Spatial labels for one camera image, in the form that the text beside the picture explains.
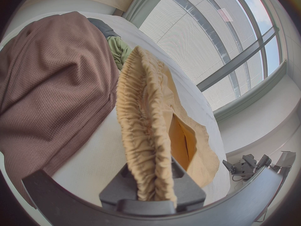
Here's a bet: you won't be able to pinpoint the bed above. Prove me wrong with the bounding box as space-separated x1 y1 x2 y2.
0 0 231 208

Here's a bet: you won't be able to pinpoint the green garment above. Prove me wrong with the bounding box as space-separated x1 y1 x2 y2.
107 36 135 70

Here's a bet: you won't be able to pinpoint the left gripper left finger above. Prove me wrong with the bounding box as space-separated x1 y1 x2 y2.
99 163 138 208

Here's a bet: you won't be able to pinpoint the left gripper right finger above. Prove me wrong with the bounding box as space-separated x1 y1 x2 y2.
170 156 207 212

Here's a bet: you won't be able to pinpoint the black garment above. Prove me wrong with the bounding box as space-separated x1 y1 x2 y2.
87 18 122 41

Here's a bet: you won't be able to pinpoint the brown shorts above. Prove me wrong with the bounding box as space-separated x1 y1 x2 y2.
0 11 121 188

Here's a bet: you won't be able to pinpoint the blue-green curtain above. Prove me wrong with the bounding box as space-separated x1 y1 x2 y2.
213 60 289 122
123 0 170 29

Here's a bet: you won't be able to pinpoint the window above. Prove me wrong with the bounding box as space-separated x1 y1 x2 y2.
139 0 288 108

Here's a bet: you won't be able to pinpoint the tan shorts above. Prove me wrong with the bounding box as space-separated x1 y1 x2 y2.
116 46 220 208

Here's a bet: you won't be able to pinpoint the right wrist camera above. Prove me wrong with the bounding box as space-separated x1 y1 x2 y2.
242 154 257 167

